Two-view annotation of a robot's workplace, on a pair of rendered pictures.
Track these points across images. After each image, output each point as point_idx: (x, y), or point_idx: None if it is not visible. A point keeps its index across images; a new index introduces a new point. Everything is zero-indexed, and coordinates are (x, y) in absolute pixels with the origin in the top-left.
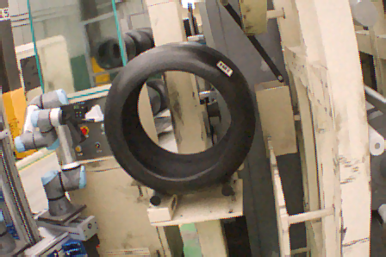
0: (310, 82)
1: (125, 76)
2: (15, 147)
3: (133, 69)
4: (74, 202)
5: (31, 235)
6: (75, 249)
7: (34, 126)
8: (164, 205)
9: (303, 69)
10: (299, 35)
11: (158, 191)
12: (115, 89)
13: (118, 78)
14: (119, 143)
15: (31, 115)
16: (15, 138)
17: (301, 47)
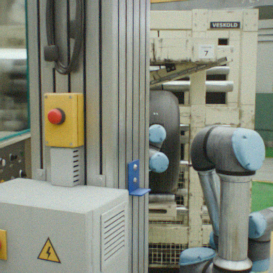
0: (204, 117)
1: (177, 105)
2: (168, 162)
3: (177, 102)
4: None
5: None
6: None
7: (162, 141)
8: (170, 202)
9: (191, 112)
10: (193, 95)
11: (171, 190)
12: (177, 113)
13: (174, 106)
14: (179, 153)
15: (161, 129)
16: (162, 154)
17: (194, 101)
